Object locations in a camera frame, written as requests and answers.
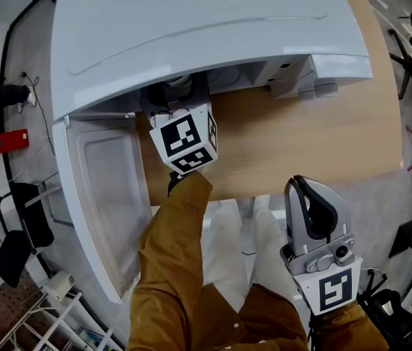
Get person's left forearm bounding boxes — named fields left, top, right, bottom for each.
left=132, top=171, right=214, bottom=306

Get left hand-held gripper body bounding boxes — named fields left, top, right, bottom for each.
left=146, top=102, right=219, bottom=177

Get wooden board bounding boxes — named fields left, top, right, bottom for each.
left=49, top=0, right=374, bottom=306

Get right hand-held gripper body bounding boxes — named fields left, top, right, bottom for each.
left=280, top=231, right=363, bottom=317

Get small white device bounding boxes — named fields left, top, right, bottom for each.
left=42, top=270, right=75, bottom=302

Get person's right forearm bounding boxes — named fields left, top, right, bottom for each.
left=307, top=300, right=390, bottom=351

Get white trousers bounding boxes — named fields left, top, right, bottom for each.
left=201, top=195, right=291, bottom=309

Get mustard jacket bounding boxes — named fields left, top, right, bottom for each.
left=127, top=282, right=310, bottom=351

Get floor cable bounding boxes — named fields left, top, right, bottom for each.
left=20, top=70, right=57, bottom=157

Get black swivel chair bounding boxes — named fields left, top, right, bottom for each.
left=358, top=268, right=412, bottom=345

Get red box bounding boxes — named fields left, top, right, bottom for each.
left=0, top=129, right=31, bottom=160

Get black folding chair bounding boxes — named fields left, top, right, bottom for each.
left=0, top=182, right=56, bottom=289

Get white wire shelf rack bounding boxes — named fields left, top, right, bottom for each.
left=0, top=290, right=116, bottom=351

